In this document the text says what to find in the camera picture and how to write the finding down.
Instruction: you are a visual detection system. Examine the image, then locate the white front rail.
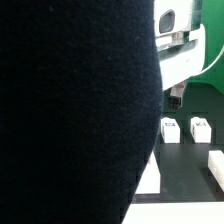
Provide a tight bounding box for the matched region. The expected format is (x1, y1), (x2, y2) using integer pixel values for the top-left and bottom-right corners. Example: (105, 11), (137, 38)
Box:
(122, 202), (224, 224)

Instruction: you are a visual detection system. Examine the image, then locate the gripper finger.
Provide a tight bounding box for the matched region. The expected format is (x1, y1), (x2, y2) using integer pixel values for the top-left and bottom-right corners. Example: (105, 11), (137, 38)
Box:
(168, 81), (186, 110)

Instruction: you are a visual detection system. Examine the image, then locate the white cable right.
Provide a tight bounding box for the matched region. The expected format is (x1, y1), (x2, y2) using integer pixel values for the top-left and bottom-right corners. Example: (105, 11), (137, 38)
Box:
(199, 44), (224, 76)

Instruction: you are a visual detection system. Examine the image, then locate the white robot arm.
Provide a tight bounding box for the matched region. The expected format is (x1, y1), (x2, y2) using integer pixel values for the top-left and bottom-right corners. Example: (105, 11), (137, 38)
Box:
(0, 0), (163, 224)

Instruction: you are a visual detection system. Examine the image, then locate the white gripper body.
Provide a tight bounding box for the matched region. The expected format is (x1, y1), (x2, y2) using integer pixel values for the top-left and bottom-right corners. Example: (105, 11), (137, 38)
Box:
(156, 24), (206, 90)

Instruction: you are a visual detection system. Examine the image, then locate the white obstacle right wall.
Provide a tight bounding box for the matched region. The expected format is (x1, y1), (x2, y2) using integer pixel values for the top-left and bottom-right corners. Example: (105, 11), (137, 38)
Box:
(208, 150), (224, 192)

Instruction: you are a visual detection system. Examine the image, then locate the white square tabletop tray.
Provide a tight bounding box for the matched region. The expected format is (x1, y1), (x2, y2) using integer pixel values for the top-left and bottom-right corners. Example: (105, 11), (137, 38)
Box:
(136, 154), (161, 194)

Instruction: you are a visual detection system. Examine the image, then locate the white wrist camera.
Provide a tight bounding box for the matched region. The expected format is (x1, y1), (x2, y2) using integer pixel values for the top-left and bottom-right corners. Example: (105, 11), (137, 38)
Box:
(154, 0), (203, 37)

